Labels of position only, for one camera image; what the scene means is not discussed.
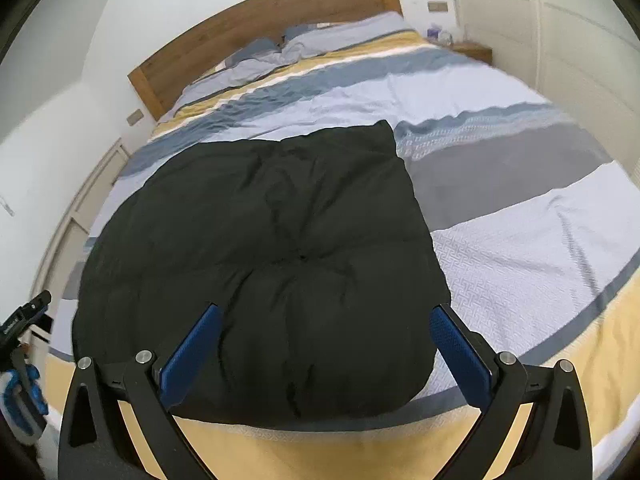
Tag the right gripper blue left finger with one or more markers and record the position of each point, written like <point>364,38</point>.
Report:
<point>95,442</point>

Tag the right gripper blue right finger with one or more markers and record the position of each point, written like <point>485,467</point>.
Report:
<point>555,442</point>

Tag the black puffer jacket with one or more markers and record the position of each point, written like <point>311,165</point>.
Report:
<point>317,255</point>

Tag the striped duvet cover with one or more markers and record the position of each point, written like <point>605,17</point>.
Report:
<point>534,225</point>

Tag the grey pillow left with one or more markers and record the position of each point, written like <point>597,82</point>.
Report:
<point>259,58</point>

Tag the grey pillow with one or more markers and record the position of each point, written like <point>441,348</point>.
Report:
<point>309,40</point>
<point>259,58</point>

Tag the wooden nightstand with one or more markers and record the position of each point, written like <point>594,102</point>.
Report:
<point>471,49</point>

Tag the wooden headboard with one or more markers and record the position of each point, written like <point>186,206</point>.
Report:
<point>160,79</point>

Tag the white wardrobe doors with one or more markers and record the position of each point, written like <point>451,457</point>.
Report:
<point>581,54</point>

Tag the items on nightstand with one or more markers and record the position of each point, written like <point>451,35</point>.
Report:
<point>445,36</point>

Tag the grey pillow right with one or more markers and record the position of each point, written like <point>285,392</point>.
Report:
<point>309,40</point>

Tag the wall switch plate left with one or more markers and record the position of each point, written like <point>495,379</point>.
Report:
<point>134,117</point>

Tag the wall switch plate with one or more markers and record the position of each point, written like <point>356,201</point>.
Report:
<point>437,6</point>
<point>134,117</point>

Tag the wall switch plate right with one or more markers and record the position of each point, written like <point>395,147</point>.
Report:
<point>437,6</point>

